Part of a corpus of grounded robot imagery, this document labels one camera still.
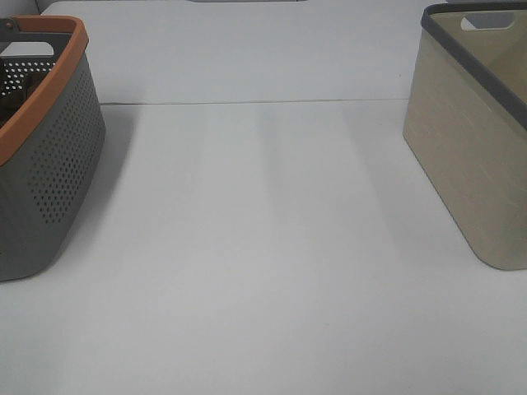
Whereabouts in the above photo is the dark brown towel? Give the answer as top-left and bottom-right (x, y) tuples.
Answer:
(1, 60), (44, 126)

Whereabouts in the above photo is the grey perforated basket orange rim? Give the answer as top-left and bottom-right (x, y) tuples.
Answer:
(1, 16), (106, 282)

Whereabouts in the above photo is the beige basket grey rim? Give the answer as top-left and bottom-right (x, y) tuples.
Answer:
(403, 1), (526, 271)

